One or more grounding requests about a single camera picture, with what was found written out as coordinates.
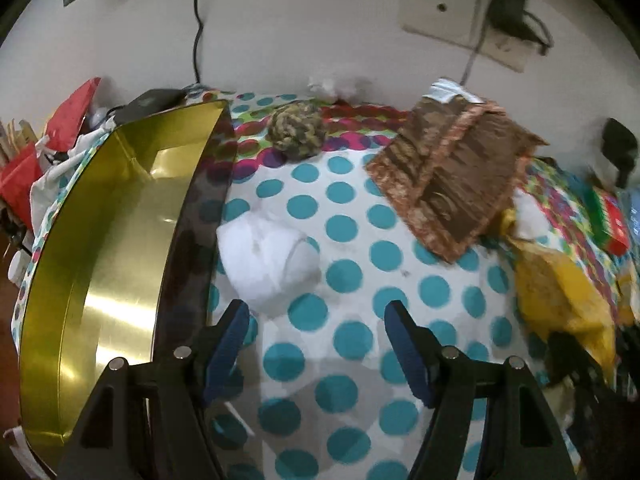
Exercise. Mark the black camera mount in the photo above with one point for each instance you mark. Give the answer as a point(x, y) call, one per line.
point(621, 148)

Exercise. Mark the white wall socket plate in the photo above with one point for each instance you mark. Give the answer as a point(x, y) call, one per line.
point(459, 22)

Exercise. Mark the red plastic bag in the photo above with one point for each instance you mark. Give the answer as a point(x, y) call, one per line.
point(60, 134)

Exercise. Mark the gold tin box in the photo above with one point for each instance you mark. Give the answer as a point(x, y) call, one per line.
point(122, 263)

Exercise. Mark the red green medicine box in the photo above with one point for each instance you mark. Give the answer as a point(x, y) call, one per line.
point(607, 222)

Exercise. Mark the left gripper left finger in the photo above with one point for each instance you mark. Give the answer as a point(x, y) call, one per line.
point(228, 338)

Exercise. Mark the brown patterned snack bag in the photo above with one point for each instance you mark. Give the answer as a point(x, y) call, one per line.
point(452, 169)

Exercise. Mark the polka dot bed sheet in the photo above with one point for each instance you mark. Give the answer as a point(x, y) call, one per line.
point(317, 392)

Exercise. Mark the black flat device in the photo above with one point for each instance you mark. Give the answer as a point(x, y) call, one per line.
point(148, 103)

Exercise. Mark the crumpled white tissue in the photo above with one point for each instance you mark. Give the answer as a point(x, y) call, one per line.
point(338, 85)

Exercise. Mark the white sock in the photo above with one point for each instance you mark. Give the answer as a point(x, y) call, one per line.
point(268, 262)

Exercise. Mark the braided rope ball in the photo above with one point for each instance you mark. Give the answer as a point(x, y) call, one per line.
point(296, 130)

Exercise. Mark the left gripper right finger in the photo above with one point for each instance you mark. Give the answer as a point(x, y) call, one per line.
point(415, 349)

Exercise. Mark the yellow chip bag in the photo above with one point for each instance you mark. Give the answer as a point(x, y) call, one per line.
point(556, 296)

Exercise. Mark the black power adapter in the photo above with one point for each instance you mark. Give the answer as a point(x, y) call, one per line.
point(508, 16)

